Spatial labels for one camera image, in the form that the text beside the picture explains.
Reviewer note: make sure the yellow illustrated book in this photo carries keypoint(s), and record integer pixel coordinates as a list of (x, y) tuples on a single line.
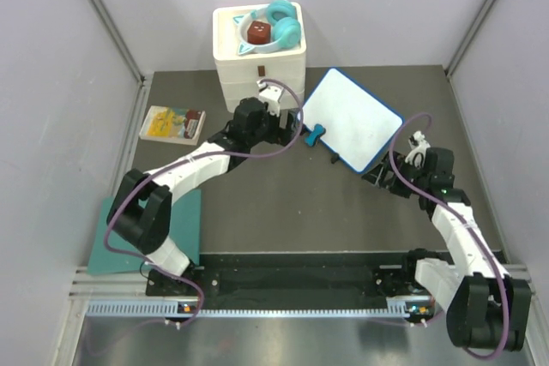
[(172, 125)]

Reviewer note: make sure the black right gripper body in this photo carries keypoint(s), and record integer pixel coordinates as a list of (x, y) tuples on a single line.
[(395, 185)]

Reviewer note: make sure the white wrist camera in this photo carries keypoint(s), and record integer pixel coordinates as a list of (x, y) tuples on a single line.
[(418, 147), (271, 96)]

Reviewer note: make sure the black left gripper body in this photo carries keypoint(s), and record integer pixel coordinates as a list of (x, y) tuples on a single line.
[(277, 134)]

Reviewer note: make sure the white stacked drawer box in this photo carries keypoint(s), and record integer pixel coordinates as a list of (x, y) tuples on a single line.
[(238, 75)]

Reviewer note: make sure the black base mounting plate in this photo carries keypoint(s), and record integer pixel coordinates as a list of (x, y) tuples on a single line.
[(380, 273)]

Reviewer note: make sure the blue-framed whiteboard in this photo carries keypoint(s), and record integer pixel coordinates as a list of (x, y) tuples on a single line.
[(358, 125)]

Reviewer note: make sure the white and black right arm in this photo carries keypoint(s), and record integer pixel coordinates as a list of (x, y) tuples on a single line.
[(485, 307)]

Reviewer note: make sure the teal green mat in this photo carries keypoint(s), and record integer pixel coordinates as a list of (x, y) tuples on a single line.
[(185, 230)]

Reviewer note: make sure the dark red cube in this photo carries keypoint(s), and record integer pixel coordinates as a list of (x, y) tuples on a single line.
[(259, 33)]

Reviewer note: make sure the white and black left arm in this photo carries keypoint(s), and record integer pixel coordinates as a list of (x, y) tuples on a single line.
[(138, 223)]

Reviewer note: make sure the aluminium front rail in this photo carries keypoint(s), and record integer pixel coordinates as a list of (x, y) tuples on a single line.
[(124, 285)]

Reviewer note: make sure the teal cat-ear headphones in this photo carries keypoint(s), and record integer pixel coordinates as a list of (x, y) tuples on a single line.
[(285, 28)]

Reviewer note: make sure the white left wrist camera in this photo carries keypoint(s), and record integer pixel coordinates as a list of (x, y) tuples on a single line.
[(271, 96)]

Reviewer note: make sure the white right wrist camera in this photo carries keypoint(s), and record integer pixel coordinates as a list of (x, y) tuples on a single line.
[(418, 147)]

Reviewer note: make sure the blue heart-shaped eraser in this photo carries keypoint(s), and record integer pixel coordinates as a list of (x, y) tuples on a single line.
[(315, 134)]

